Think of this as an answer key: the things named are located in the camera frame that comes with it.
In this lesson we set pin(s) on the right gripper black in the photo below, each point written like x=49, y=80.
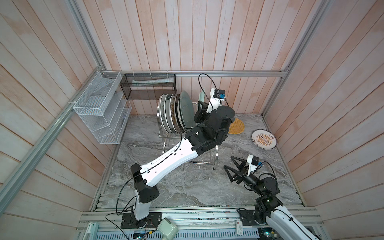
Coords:
x=239, y=175

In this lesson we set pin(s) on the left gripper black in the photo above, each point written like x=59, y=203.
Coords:
x=197, y=116

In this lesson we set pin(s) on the grey green plain plate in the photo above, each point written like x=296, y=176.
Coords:
x=187, y=110

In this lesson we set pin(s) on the black round plate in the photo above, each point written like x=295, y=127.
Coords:
x=176, y=113

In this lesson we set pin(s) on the large orange sunburst plate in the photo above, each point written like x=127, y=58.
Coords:
x=173, y=115

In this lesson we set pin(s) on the white plate cloud line pattern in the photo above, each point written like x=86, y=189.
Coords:
x=161, y=105

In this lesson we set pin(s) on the small orange sunburst plate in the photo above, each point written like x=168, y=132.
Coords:
x=264, y=139

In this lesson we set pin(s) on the white plate green text rim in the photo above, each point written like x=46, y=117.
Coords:
x=168, y=113

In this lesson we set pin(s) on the stainless steel dish rack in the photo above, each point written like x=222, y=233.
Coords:
x=165, y=136

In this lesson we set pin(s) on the light green lotus plate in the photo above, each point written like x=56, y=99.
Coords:
x=202, y=96

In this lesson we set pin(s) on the cream plate red berry pattern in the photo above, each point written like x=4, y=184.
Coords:
x=180, y=119

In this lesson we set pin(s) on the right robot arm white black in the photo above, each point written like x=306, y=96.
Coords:
x=269, y=210

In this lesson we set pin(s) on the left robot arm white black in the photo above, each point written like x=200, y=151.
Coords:
x=208, y=134

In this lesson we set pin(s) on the yellow woven round trivet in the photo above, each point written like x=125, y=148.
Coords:
x=237, y=127

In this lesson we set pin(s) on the white green box device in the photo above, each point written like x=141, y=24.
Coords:
x=168, y=229

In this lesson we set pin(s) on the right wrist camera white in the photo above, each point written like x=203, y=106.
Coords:
x=253, y=164

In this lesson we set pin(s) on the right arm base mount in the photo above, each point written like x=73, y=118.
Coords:
x=253, y=217

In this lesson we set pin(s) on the black mesh wall basket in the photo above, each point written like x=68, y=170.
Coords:
x=147, y=87

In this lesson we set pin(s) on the white wire mesh shelf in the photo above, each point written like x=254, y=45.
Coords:
x=103, y=109

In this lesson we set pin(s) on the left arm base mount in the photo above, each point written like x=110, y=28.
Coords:
x=151, y=221

